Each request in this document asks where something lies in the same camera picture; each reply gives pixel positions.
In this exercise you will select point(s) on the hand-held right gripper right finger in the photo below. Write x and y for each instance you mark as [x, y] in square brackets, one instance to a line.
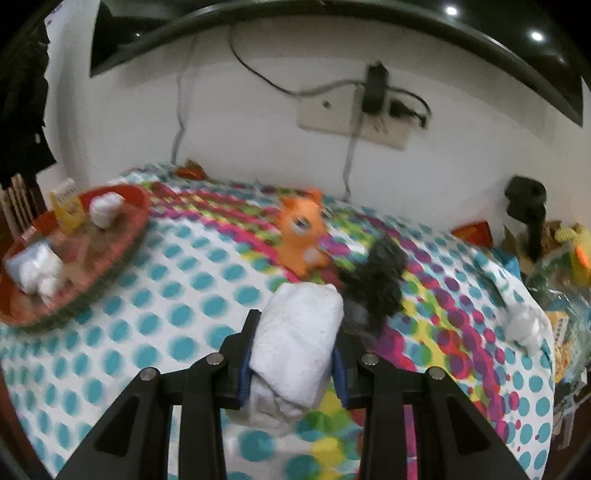
[340, 376]

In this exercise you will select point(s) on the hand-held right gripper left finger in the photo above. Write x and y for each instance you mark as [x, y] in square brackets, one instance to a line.
[244, 371]

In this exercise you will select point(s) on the white towel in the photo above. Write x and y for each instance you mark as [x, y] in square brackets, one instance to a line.
[295, 337]

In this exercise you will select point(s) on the red woven tray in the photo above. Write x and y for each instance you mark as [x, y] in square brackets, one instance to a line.
[115, 251]

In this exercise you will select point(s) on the white sock bundle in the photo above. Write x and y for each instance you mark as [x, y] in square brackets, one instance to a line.
[106, 208]

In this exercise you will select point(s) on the yellow medicine box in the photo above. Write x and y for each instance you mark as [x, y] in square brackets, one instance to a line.
[67, 207]

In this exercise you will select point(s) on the polka dot tablecloth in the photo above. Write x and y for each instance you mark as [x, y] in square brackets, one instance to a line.
[184, 323]

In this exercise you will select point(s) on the black plastic bag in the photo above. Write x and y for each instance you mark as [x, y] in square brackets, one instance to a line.
[376, 277]

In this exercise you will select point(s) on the orange big-eyed toy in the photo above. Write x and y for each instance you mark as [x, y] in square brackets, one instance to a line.
[300, 235]

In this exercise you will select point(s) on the small white plastic bag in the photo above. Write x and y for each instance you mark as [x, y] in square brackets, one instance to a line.
[524, 325]

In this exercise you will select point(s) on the red packet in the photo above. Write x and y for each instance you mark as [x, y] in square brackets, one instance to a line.
[473, 231]

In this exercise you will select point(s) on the small red wrapper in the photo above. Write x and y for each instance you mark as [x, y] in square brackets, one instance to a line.
[189, 169]

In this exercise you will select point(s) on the brown cardboard box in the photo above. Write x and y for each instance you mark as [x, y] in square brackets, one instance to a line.
[515, 247]

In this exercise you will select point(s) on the yellow box with white label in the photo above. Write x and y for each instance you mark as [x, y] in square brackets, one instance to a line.
[559, 325]

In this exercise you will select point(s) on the clear plastic bag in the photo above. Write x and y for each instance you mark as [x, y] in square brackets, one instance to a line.
[558, 286]

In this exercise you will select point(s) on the black clamp stand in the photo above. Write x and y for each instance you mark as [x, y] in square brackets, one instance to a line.
[526, 194]

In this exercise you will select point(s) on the yellow plush toy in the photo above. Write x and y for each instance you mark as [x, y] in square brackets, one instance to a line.
[577, 247]

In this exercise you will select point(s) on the black plug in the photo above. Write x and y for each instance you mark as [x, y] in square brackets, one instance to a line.
[404, 110]

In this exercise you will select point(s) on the wooden slatted rack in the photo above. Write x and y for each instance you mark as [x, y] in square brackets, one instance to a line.
[18, 201]

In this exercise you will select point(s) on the black charger adapter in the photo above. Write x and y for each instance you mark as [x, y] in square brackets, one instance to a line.
[375, 87]

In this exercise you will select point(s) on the dark cloth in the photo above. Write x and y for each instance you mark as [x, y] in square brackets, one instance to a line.
[23, 101]

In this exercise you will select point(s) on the white wall outlet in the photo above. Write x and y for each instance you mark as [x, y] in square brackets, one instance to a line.
[323, 113]

